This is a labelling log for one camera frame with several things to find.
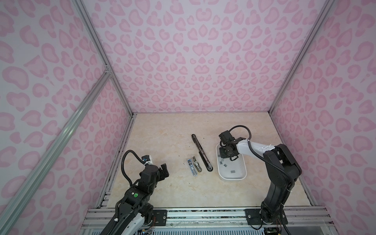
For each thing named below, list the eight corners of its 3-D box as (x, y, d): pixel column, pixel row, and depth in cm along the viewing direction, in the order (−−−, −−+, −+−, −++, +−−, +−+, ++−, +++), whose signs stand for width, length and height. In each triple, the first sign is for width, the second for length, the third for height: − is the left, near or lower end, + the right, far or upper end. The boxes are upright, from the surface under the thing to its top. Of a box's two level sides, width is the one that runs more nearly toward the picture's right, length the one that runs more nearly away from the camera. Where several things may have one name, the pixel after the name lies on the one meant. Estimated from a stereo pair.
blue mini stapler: (193, 177, 89) (193, 174, 86) (187, 162, 95) (187, 159, 92) (197, 175, 90) (197, 173, 86) (191, 161, 96) (190, 158, 93)
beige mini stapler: (199, 172, 91) (199, 168, 86) (191, 161, 96) (191, 157, 91) (202, 170, 91) (202, 166, 87) (194, 159, 96) (194, 155, 92)
